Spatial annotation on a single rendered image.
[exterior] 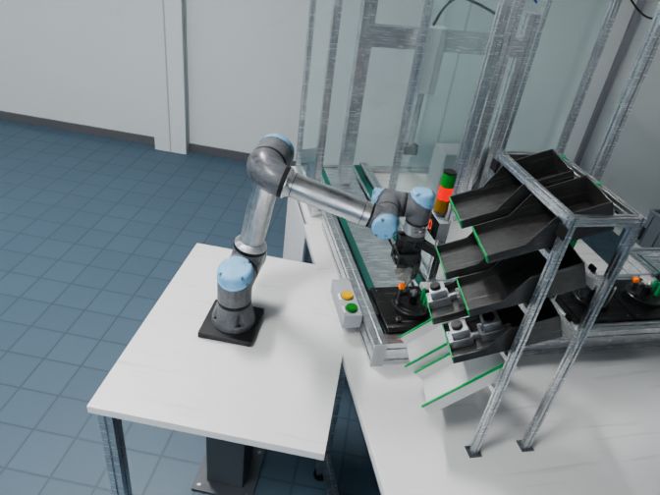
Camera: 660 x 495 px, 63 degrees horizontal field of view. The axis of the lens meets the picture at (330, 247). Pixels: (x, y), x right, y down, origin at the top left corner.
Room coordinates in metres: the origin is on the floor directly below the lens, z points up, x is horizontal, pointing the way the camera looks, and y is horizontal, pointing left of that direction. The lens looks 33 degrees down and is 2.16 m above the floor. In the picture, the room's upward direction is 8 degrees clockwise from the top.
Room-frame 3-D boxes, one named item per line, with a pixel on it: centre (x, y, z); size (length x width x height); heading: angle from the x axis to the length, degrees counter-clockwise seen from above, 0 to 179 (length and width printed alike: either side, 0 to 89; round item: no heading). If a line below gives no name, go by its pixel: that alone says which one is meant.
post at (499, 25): (1.74, -0.41, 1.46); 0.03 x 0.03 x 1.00; 16
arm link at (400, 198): (1.49, -0.16, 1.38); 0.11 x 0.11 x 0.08; 85
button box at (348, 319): (1.54, -0.09, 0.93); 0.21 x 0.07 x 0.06; 16
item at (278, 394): (1.41, 0.25, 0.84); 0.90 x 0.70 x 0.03; 176
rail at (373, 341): (1.74, -0.09, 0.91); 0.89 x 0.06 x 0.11; 16
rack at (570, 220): (1.20, -0.54, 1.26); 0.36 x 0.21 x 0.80; 16
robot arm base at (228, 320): (1.42, 0.30, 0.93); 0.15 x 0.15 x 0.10
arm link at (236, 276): (1.42, 0.30, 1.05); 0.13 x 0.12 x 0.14; 175
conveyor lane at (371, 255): (1.81, -0.26, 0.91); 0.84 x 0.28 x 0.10; 16
